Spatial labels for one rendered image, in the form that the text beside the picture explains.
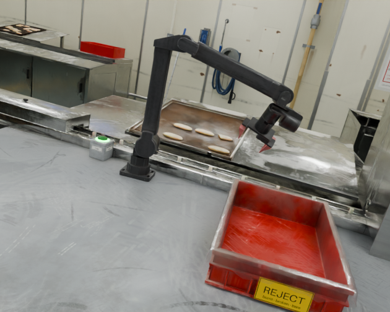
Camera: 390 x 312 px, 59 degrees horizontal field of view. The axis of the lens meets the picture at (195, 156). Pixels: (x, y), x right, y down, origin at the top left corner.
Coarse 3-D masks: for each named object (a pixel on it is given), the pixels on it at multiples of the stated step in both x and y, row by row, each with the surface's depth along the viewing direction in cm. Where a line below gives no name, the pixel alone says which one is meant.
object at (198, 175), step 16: (32, 128) 156; (48, 128) 153; (80, 144) 150; (128, 160) 145; (160, 160) 141; (192, 176) 137; (208, 176) 135; (224, 176) 137; (336, 224) 124; (352, 224) 122
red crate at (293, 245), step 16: (240, 208) 122; (240, 224) 111; (256, 224) 113; (272, 224) 115; (288, 224) 118; (224, 240) 101; (240, 240) 102; (256, 240) 104; (272, 240) 106; (288, 240) 107; (304, 240) 109; (256, 256) 96; (272, 256) 97; (288, 256) 99; (304, 256) 100; (320, 256) 102; (208, 272) 84; (224, 272) 80; (304, 272) 93; (320, 272) 94; (224, 288) 80; (240, 288) 80; (272, 304) 78; (320, 304) 77; (336, 304) 76
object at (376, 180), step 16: (384, 112) 142; (384, 128) 134; (384, 144) 128; (368, 160) 145; (384, 160) 122; (368, 176) 137; (384, 176) 116; (368, 192) 131; (384, 192) 111; (368, 208) 124; (384, 208) 107; (368, 224) 118; (384, 224) 105; (384, 240) 107; (384, 256) 108
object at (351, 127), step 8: (352, 112) 340; (360, 112) 323; (352, 120) 321; (360, 120) 298; (376, 120) 318; (344, 128) 360; (352, 128) 309; (360, 128) 273; (368, 128) 272; (376, 128) 273; (344, 136) 344; (352, 136) 297; (360, 136) 275; (368, 136) 273; (360, 144) 276; (368, 144) 274; (360, 152) 278
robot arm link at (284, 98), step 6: (282, 96) 117; (288, 96) 117; (276, 102) 118; (282, 102) 117; (288, 108) 119; (288, 114) 121; (294, 114) 120; (288, 120) 120; (294, 120) 120; (300, 120) 121; (282, 126) 122; (288, 126) 121; (294, 126) 121
